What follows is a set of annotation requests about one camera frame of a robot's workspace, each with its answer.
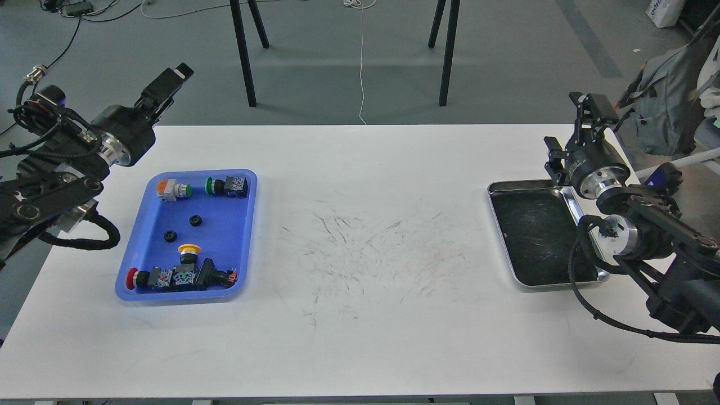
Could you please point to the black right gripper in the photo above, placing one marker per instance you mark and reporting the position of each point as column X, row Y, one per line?
column 592, row 166

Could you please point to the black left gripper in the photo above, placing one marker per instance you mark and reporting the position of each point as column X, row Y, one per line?
column 127, row 133

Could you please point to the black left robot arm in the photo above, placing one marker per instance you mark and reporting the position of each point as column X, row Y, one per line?
column 52, row 197

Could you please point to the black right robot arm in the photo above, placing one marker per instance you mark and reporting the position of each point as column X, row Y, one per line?
column 639, row 232

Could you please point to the grey backpack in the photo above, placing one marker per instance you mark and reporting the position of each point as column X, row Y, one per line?
column 663, row 100

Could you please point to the silver metal tray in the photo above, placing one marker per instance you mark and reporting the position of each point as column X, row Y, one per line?
column 537, row 221

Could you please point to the orange white push button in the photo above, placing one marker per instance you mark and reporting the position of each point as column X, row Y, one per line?
column 170, row 189

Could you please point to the green black push button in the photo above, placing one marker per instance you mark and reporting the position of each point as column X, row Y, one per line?
column 231, row 186

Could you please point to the white box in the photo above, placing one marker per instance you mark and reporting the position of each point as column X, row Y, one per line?
column 664, row 13

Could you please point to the blue plastic tray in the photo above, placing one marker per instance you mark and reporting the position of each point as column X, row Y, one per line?
column 224, row 235

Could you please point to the yellow mushroom push button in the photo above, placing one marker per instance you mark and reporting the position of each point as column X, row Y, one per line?
column 188, row 254

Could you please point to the right black table legs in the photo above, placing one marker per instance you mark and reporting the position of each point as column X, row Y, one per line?
column 450, row 41

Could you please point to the red push button assembly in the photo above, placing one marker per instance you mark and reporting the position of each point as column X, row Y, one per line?
column 186, row 276

